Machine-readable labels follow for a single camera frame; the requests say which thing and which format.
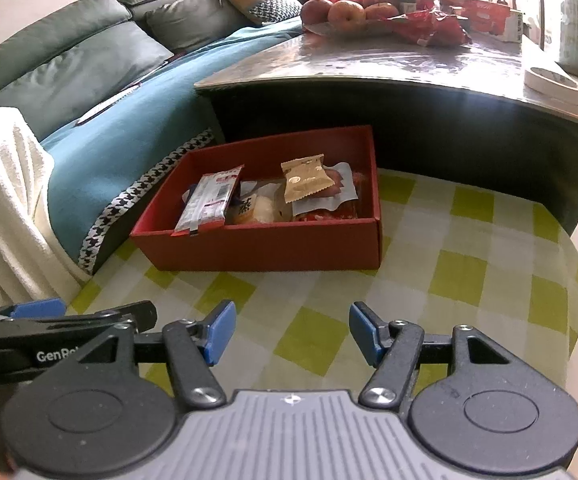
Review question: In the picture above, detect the fruit plate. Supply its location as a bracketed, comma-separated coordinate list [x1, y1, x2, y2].
[301, 19, 401, 37]

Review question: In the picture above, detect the grey green cushion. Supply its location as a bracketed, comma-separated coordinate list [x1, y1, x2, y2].
[145, 0, 266, 54]
[0, 35, 175, 136]

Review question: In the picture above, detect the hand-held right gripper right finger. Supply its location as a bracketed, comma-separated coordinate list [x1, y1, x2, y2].
[349, 301, 526, 409]

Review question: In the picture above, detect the green checkered tablecloth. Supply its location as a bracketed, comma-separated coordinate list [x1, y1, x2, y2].
[66, 167, 578, 406]

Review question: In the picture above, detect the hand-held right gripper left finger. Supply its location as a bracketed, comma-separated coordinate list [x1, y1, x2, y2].
[44, 300, 236, 408]

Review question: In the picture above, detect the steamed bun packet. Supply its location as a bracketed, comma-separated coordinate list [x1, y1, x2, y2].
[225, 192, 276, 226]

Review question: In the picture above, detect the red gummy candy packet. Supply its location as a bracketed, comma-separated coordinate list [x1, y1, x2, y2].
[295, 204, 361, 222]

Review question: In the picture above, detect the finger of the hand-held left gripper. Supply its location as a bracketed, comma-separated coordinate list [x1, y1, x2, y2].
[9, 298, 66, 319]
[66, 301, 158, 334]

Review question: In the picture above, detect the red carton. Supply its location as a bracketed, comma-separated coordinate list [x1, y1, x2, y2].
[462, 0, 525, 43]

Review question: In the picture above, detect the dark coffee table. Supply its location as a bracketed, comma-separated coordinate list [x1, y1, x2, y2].
[194, 25, 578, 236]

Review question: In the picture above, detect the white blanket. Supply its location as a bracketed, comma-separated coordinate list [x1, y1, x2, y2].
[0, 105, 94, 311]

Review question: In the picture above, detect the crumpled red wrapper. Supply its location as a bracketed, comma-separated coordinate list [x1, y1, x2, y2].
[389, 10, 473, 49]

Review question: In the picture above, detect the small silver red-label packet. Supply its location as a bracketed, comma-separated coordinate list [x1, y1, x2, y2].
[173, 165, 246, 237]

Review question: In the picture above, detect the sausage packet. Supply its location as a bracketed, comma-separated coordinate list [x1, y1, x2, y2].
[291, 161, 361, 216]

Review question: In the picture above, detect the houndstooth yellow pillow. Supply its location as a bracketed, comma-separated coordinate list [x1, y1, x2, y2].
[219, 0, 304, 26]

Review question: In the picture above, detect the red apple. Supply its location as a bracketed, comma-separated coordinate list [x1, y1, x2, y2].
[364, 2, 400, 22]
[330, 1, 368, 31]
[301, 0, 335, 25]

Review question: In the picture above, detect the brown snack packet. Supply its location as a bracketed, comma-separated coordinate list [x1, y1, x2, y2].
[280, 155, 338, 204]

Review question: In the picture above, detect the grey green sofa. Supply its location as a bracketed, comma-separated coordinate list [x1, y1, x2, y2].
[0, 0, 310, 136]

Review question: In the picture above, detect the red cardboard box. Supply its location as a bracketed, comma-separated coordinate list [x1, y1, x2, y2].
[130, 125, 383, 273]

